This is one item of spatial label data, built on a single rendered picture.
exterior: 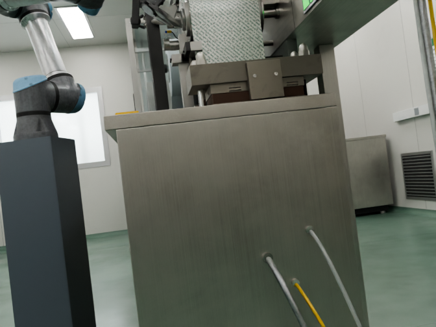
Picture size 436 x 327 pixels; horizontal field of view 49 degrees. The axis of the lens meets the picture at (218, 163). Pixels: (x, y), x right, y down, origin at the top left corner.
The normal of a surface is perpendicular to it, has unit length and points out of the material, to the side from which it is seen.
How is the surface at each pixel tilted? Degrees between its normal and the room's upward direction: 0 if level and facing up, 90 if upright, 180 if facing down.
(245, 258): 90
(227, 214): 90
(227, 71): 90
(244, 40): 90
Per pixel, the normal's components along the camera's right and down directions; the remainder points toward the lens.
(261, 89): 0.14, -0.04
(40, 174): -0.11, -0.01
